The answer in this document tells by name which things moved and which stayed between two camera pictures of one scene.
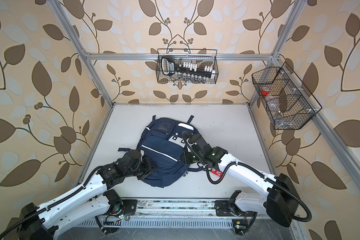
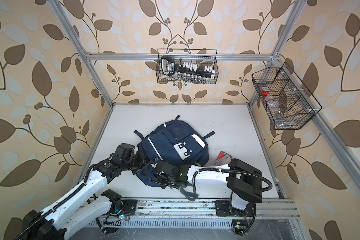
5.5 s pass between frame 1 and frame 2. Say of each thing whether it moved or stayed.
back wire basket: stayed
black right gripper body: moved
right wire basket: stayed
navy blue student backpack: moved
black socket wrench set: stayed
